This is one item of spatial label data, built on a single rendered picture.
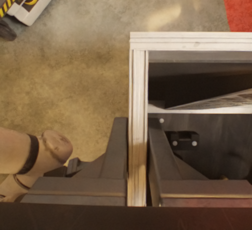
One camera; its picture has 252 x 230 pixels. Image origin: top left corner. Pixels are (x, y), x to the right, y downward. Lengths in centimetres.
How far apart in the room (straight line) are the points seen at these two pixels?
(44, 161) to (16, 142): 7
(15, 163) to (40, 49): 89
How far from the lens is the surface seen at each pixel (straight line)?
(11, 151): 40
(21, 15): 115
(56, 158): 44
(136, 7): 115
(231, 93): 34
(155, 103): 90
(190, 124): 96
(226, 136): 104
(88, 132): 114
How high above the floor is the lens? 106
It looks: 84 degrees down
